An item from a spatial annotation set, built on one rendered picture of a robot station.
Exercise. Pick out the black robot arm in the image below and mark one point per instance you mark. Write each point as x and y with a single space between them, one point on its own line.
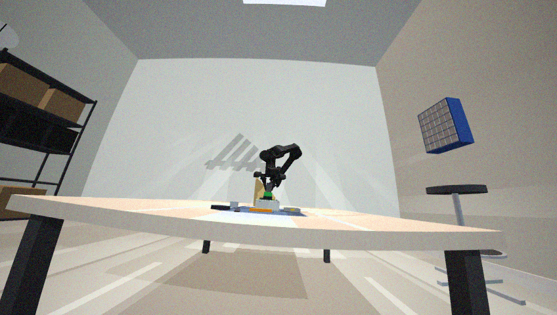
278 151

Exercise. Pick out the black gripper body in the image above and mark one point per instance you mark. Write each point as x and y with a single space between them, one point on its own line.
259 174

